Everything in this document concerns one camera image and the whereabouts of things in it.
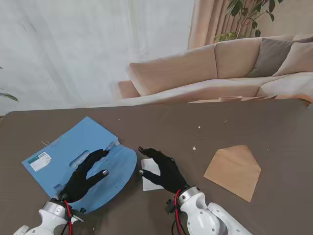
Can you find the green leafy houseplant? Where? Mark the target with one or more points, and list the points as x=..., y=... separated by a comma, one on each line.
x=236, y=6

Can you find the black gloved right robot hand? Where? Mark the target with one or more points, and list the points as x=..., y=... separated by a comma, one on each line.
x=168, y=173

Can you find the white lined letter paper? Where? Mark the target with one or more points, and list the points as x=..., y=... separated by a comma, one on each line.
x=148, y=185

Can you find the brown kraft paper envelope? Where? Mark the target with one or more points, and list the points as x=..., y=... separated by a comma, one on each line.
x=232, y=171

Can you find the light wooden side table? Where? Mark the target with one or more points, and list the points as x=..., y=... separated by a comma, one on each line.
x=254, y=98

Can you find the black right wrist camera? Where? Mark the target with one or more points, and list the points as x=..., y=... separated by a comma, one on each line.
x=170, y=208

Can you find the dark green plant leaf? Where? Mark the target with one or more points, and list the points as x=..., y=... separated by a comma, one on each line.
x=9, y=96

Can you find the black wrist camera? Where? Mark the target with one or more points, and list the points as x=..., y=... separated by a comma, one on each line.
x=80, y=210
x=170, y=208

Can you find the blue plastic file folder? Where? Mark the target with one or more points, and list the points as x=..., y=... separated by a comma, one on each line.
x=97, y=137

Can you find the beige fabric sofa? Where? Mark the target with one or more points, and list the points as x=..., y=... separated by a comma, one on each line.
x=171, y=73

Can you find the beige sofa cushion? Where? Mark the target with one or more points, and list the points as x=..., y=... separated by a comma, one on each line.
x=298, y=58

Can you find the grey-brown sofa cushion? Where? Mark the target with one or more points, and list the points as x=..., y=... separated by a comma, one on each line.
x=271, y=56

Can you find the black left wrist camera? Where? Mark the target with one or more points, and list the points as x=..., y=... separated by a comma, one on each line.
x=80, y=210

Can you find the beige pleated curtain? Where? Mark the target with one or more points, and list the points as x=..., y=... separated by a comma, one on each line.
x=207, y=22

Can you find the white sheer curtain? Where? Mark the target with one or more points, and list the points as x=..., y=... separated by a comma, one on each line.
x=73, y=49

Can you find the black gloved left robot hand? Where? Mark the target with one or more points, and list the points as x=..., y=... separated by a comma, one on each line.
x=78, y=178

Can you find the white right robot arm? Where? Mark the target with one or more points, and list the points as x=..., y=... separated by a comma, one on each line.
x=195, y=208

